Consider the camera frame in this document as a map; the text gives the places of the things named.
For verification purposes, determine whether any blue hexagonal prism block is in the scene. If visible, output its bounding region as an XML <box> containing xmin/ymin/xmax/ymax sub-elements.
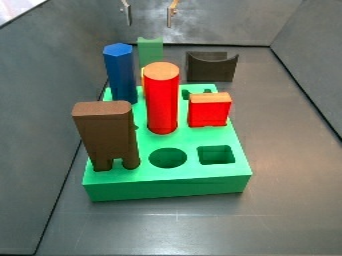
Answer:
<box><xmin>103</xmin><ymin>43</ymin><xmax>138</xmax><ymax>104</ymax></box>

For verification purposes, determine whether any green shape sorter base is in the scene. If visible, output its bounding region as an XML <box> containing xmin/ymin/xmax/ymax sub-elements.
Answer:
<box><xmin>83</xmin><ymin>84</ymin><xmax>253</xmax><ymax>202</ymax></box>

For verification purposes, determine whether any green arch block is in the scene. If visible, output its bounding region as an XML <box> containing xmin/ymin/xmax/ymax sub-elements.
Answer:
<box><xmin>138</xmin><ymin>37</ymin><xmax>163</xmax><ymax>67</ymax></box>

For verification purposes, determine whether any brown arch-foot block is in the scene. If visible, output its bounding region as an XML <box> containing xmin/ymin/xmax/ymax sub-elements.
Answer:
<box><xmin>73</xmin><ymin>100</ymin><xmax>141</xmax><ymax>171</ymax></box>

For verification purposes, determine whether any red cylinder block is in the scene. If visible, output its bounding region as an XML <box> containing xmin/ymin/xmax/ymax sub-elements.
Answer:
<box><xmin>143</xmin><ymin>62</ymin><xmax>179</xmax><ymax>135</ymax></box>

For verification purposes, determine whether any yellow house-shaped block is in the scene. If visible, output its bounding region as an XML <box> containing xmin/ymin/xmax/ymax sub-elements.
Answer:
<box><xmin>141</xmin><ymin>67</ymin><xmax>146</xmax><ymax>97</ymax></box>

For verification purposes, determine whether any black curved fixture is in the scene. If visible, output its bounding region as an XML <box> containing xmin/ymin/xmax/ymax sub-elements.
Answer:
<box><xmin>186</xmin><ymin>51</ymin><xmax>240</xmax><ymax>82</ymax></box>

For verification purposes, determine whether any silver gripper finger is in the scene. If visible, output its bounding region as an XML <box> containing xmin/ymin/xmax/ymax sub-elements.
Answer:
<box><xmin>121</xmin><ymin>0</ymin><xmax>133</xmax><ymax>26</ymax></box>
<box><xmin>167</xmin><ymin>0</ymin><xmax>179</xmax><ymax>28</ymax></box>

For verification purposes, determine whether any red square block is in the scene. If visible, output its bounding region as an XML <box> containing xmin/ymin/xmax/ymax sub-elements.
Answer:
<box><xmin>187</xmin><ymin>92</ymin><xmax>233</xmax><ymax>128</ymax></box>

